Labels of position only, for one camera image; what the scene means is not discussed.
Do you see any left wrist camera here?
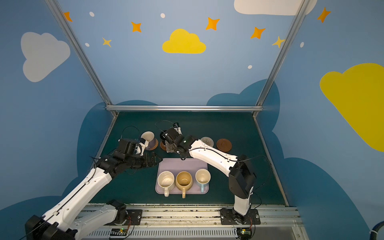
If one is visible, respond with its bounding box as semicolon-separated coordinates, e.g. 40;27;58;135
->
115;138;149;158

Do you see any left aluminium frame post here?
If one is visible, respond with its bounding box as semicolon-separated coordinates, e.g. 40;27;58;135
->
45;0;113;106

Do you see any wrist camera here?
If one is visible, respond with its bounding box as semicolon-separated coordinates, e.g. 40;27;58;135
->
115;138;149;158
160;122;182;142

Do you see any right circuit board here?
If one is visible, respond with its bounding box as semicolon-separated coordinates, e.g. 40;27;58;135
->
236;228;252;240

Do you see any left circuit board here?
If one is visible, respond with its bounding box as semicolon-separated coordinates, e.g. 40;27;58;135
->
109;228;130;240

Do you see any beige woven coaster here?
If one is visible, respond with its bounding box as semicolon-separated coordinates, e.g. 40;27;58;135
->
201;137;215;147

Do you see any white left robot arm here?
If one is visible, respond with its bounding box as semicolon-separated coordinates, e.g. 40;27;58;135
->
25;153;163;240

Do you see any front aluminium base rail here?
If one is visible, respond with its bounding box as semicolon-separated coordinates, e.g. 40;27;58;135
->
75;204;309;240

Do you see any right aluminium frame post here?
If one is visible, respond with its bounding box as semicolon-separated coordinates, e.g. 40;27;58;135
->
253;0;311;121

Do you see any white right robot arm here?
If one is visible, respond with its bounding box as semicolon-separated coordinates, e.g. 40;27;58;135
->
161;133;257;216

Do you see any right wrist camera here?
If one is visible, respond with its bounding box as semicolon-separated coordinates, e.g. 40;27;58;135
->
160;122;182;142

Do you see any purple mug cream inside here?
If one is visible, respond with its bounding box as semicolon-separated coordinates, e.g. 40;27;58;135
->
141;131;155;151

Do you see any circuit board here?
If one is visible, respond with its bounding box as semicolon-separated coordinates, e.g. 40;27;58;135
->
236;228;252;240
109;228;130;240

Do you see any horizontal aluminium frame rail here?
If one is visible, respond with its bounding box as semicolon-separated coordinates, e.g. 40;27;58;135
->
106;105;263;112

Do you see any aluminium frame post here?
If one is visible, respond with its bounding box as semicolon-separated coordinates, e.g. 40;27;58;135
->
253;0;311;121
45;0;113;106

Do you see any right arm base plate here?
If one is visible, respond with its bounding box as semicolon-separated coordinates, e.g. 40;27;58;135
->
220;208;261;225

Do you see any lilac serving tray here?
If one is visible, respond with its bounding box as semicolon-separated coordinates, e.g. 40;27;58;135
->
155;158;211;198

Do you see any light blue mug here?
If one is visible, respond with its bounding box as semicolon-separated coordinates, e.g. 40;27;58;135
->
195;169;211;194

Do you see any yellow mug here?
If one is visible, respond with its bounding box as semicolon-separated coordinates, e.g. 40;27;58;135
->
175;171;193;199

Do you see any tan woven coaster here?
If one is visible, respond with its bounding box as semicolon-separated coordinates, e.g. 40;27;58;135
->
148;138;159;151

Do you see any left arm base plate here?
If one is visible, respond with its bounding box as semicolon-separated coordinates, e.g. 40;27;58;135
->
107;209;143;226

